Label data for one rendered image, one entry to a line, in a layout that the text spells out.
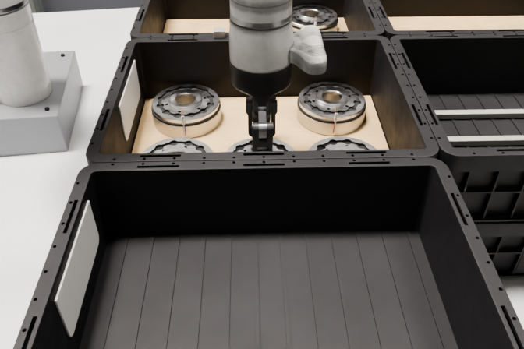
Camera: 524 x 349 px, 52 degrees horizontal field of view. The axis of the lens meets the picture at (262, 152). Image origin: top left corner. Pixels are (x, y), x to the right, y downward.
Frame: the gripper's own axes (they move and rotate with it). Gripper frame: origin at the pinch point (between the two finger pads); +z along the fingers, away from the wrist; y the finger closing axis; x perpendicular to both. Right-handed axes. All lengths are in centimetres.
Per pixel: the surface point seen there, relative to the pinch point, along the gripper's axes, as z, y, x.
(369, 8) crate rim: -7.4, -28.9, 19.4
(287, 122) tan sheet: 2.3, -9.6, 4.3
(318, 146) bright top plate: -0.6, 0.2, 7.7
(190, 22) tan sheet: 2.3, -45.2, -13.1
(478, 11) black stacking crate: 1, -47, 47
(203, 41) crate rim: -7.6, -17.2, -8.2
